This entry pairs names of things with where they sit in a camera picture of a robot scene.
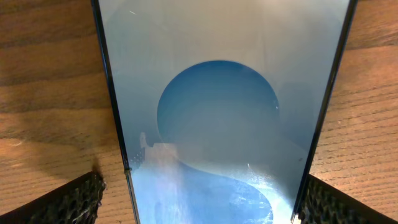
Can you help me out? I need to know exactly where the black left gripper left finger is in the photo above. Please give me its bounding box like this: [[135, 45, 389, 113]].
[[1, 171, 106, 224]]

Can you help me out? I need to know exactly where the blue screen Samsung smartphone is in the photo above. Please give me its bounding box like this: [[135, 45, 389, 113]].
[[91, 0, 356, 224]]

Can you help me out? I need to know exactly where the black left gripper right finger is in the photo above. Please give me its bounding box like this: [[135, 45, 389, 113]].
[[297, 175, 397, 224]]

